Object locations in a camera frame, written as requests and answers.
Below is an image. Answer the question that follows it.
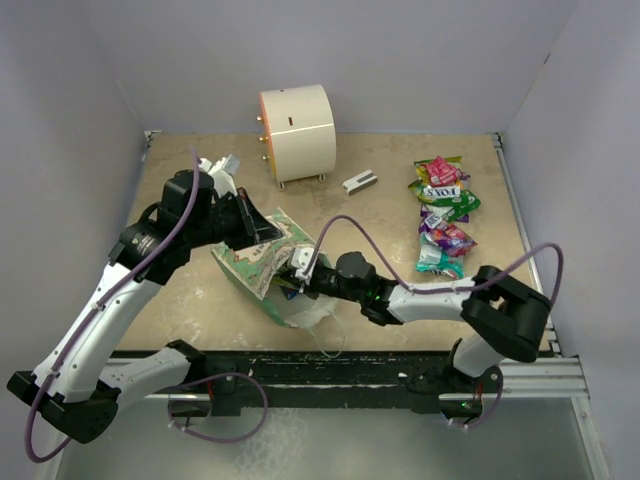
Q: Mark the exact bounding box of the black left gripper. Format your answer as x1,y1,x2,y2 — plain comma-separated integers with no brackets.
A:
187,187,282,251

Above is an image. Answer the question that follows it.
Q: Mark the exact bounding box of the green paper bag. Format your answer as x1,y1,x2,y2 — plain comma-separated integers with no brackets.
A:
211,208,346,359

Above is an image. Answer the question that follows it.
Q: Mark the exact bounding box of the small blue snack packet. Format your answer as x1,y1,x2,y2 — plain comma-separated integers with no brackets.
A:
280,286,299,300

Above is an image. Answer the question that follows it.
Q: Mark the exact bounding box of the teal white snack packet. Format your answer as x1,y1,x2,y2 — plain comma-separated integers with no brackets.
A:
415,235,465,280

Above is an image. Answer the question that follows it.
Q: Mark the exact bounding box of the purple snack packet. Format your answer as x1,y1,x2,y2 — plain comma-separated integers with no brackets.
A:
420,176,470,223

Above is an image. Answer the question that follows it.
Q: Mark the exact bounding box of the purple fruit candy packet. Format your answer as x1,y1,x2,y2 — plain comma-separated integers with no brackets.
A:
418,209,477,257

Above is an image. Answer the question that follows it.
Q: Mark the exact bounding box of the yellow green snack packet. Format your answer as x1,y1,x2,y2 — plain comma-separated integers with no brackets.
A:
421,190,481,222

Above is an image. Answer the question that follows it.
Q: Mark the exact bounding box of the green Fox's candy packet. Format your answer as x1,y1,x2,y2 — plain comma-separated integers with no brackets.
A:
408,156,470,204

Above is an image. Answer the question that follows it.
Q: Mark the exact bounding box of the pink red snack packet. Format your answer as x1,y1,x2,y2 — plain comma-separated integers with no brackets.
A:
423,156,469,186

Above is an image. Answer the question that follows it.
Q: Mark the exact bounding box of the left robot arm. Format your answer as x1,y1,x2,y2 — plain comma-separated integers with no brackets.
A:
7,170,283,444

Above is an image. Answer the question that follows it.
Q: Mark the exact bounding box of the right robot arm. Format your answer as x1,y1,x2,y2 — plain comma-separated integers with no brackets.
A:
289,248,551,391

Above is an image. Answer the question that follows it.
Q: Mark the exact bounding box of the small white stapler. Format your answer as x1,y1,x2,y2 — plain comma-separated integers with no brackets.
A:
342,169,378,196

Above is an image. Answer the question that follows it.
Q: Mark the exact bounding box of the white cylindrical drawer cabinet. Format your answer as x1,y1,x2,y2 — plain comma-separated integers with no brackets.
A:
256,84,337,189

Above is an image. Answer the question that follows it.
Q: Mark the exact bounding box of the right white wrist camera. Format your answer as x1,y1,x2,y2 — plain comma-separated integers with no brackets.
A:
289,247,317,283

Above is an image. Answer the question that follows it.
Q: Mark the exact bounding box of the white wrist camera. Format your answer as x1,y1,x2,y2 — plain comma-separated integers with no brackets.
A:
199,155,240,197
289,247,317,283

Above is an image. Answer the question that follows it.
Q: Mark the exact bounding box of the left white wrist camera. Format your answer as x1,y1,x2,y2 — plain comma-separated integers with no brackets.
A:
199,155,240,197

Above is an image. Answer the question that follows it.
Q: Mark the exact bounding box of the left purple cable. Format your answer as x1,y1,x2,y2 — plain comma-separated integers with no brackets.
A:
24,145,214,464

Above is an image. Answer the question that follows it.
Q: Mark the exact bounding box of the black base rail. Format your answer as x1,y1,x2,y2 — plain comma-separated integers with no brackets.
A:
109,349,504,417

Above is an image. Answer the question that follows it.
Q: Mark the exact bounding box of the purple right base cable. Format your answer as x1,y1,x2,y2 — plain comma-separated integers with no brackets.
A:
447,367,506,429

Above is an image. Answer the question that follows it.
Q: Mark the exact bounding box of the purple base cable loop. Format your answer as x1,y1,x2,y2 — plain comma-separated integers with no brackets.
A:
166,369,271,443

